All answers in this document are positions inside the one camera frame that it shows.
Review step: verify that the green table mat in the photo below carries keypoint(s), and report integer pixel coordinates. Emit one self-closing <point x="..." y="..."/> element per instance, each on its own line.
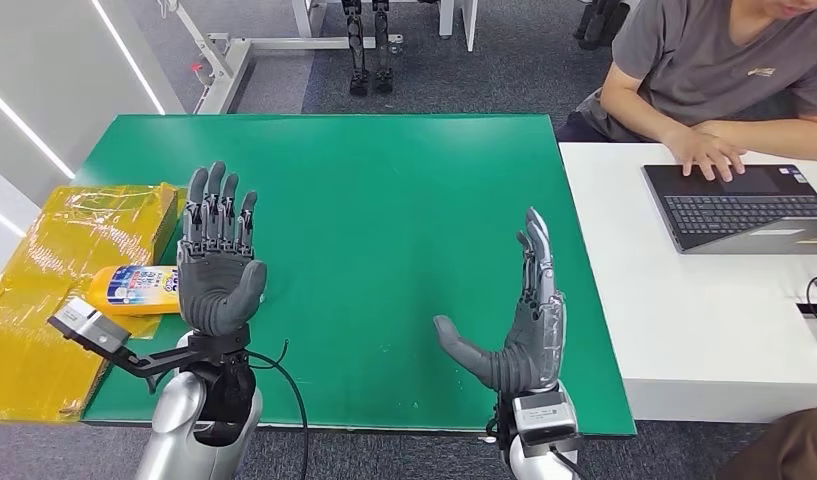
<point x="381" y="199"/>

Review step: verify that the orange juice bottle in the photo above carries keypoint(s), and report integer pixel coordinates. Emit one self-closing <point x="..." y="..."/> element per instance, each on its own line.
<point x="136" y="291"/>

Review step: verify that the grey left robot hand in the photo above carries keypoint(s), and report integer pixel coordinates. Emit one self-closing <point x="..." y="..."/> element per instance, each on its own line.
<point x="212" y="285"/>

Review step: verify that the black silver humanoid robot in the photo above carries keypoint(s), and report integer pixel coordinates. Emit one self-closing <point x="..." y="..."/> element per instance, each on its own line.
<point x="359" y="40"/>

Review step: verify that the person's left forearm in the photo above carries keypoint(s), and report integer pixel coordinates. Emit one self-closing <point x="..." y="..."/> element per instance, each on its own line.
<point x="779" y="136"/>

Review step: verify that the white metal gantry frame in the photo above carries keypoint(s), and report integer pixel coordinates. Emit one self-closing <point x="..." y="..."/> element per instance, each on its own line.
<point x="282" y="43"/>

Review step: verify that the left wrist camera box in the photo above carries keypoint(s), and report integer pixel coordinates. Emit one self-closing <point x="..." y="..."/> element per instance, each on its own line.
<point x="86" y="324"/>

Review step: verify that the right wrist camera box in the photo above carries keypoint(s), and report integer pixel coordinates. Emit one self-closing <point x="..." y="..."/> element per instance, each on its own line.
<point x="544" y="417"/>

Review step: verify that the yellow plastic-wrapped cardboard box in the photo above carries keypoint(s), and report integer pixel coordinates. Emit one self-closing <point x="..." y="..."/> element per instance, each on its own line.
<point x="57" y="238"/>

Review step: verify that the person's right forearm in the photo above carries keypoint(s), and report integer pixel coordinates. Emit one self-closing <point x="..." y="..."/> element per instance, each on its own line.
<point x="630" y="116"/>

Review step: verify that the white furniture leg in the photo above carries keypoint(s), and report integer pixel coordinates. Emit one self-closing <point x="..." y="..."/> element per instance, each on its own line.
<point x="468" y="23"/>

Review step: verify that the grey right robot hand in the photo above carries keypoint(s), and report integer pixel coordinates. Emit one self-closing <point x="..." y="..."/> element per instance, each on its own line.
<point x="534" y="351"/>

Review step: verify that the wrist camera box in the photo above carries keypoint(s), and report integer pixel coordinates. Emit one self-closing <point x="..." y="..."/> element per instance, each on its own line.
<point x="86" y="324"/>
<point x="544" y="417"/>

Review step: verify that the white wall light strip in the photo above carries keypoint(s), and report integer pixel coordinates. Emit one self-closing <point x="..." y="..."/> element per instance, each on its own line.
<point x="126" y="56"/>
<point x="27" y="129"/>
<point x="4" y="220"/>

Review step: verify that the person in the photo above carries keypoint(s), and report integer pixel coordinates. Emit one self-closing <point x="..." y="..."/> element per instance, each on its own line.
<point x="699" y="60"/>

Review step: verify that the white desk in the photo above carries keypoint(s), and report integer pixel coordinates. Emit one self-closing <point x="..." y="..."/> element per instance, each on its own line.
<point x="680" y="318"/>

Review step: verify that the dark grey laptop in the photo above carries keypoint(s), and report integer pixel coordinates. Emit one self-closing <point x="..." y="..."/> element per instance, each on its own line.
<point x="732" y="212"/>

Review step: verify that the person's right hand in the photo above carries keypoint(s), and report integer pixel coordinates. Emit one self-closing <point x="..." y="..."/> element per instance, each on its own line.
<point x="703" y="152"/>

